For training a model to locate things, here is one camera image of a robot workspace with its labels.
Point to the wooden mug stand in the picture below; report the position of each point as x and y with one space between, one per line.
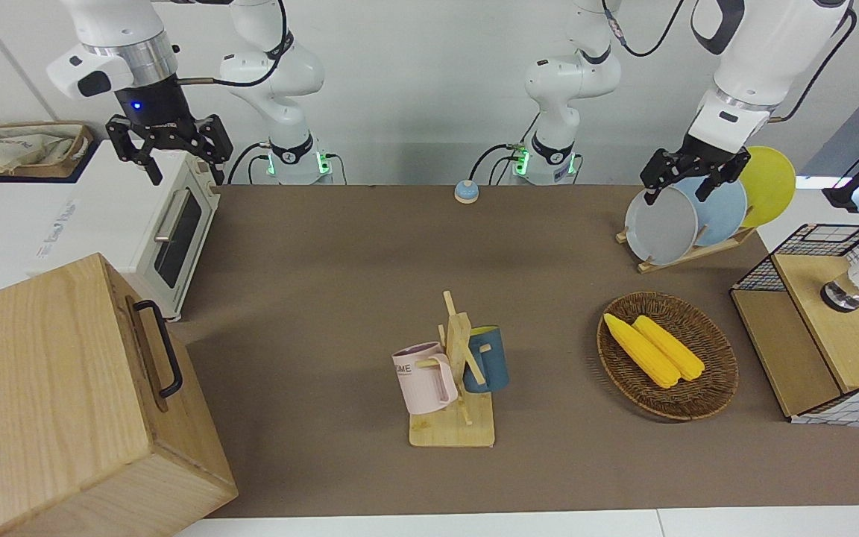
452 429

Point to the light blue plate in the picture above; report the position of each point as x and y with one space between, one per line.
720 212

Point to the grey plate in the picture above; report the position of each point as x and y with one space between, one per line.
661 227

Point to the pink ribbed mug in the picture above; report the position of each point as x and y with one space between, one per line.
422 388

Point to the white toaster oven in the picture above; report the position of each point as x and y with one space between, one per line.
101 209

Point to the yellow plate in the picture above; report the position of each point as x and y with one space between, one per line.
772 186

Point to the cardboard tray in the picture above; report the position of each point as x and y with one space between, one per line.
64 171

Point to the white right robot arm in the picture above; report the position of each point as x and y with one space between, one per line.
280 74

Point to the tray with cloth bag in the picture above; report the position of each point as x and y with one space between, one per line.
12 145

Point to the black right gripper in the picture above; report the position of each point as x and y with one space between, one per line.
157 112

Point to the wooden plate rack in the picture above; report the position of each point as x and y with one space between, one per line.
687 257

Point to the yellow corn cob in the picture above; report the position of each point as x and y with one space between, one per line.
642 352
672 349

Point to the brown wicker basket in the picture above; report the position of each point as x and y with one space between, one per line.
705 395

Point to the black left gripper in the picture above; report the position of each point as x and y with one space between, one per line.
705 155

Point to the blue service bell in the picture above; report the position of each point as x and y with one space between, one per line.
466 192

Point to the dark blue mug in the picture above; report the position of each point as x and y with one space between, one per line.
493 365

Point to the large wooden box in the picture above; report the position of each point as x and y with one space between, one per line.
49 403

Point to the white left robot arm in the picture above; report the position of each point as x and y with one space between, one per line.
765 45

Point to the brown table mat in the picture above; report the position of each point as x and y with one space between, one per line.
325 298

